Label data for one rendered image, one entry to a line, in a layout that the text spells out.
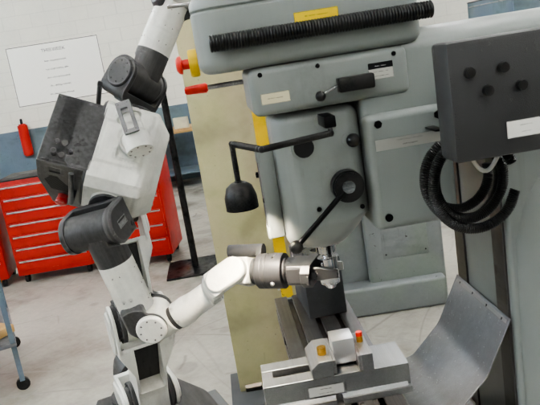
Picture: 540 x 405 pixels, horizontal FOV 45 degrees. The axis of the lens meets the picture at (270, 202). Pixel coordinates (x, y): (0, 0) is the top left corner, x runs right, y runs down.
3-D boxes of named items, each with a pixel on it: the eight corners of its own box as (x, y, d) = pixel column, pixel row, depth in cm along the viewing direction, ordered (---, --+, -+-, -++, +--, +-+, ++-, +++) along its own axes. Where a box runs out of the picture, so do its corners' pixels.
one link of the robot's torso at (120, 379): (116, 404, 235) (108, 371, 232) (169, 386, 242) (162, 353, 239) (129, 430, 216) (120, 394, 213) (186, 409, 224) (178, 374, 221)
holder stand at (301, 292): (309, 320, 201) (300, 259, 196) (296, 296, 222) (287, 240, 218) (347, 312, 202) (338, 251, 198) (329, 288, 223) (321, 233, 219)
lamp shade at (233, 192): (222, 209, 144) (217, 182, 143) (251, 202, 147) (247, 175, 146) (233, 214, 138) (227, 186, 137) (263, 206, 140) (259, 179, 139)
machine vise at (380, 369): (267, 419, 150) (259, 376, 148) (263, 386, 165) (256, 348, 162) (414, 391, 152) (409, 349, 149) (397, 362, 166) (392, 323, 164)
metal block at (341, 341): (334, 364, 153) (331, 341, 152) (330, 353, 159) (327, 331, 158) (356, 360, 154) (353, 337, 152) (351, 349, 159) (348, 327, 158)
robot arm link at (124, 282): (128, 353, 163) (92, 277, 155) (137, 325, 175) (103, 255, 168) (171, 339, 162) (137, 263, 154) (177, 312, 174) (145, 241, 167)
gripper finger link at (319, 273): (339, 279, 152) (314, 279, 154) (337, 266, 151) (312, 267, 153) (337, 281, 151) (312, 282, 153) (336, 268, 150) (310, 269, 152)
